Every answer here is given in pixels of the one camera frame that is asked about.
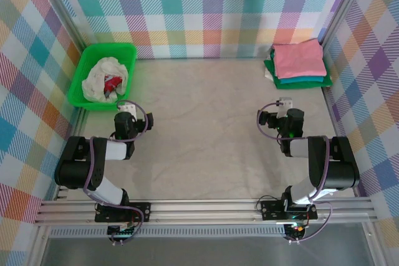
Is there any aluminium mounting rail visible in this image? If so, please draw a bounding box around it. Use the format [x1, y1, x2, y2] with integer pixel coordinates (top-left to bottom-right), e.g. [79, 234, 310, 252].
[33, 196, 378, 226]

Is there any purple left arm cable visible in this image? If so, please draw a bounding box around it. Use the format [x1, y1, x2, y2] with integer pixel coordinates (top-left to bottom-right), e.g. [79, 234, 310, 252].
[83, 100, 149, 245]

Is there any slotted grey cable duct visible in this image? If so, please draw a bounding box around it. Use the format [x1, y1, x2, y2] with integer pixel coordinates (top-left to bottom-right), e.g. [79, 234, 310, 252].
[49, 227, 286, 239]

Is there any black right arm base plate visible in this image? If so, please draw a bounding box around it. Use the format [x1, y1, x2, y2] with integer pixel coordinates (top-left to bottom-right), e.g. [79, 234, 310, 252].
[260, 199, 319, 221]

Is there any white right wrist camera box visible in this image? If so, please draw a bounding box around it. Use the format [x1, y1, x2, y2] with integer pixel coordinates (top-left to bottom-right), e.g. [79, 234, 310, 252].
[278, 97, 294, 114]

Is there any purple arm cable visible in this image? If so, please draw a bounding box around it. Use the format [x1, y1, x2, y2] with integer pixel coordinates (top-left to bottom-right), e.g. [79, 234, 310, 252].
[83, 100, 149, 245]
[257, 100, 333, 244]

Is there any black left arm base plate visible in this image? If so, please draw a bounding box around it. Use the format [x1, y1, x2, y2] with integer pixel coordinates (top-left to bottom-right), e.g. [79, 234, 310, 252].
[94, 202, 151, 224]

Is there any aluminium frame post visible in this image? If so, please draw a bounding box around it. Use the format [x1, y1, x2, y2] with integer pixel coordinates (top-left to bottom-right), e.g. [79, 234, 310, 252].
[318, 0, 373, 50]
[36, 0, 94, 50]

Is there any teal folded t-shirt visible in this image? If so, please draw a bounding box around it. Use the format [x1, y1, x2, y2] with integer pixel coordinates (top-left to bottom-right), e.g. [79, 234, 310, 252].
[274, 74, 325, 86]

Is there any white t-shirt with red print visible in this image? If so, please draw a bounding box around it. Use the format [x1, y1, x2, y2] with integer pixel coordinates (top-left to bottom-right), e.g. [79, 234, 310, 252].
[82, 56, 130, 103]

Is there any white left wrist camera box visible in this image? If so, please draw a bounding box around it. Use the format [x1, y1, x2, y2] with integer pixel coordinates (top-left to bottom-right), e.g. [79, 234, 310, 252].
[119, 103, 138, 121]

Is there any pink folded t-shirt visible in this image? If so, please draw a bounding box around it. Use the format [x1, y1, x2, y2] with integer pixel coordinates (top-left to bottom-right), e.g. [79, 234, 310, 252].
[272, 38, 327, 80]

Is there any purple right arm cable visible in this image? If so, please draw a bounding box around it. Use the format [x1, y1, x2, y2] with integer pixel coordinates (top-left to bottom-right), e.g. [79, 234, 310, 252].
[257, 100, 333, 244]

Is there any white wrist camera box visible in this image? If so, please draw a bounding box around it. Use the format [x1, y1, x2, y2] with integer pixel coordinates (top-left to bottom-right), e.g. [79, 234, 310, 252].
[119, 103, 138, 121]
[278, 97, 294, 114]

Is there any green plastic basket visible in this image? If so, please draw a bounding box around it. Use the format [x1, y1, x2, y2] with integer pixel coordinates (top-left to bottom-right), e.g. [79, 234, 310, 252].
[67, 42, 138, 112]

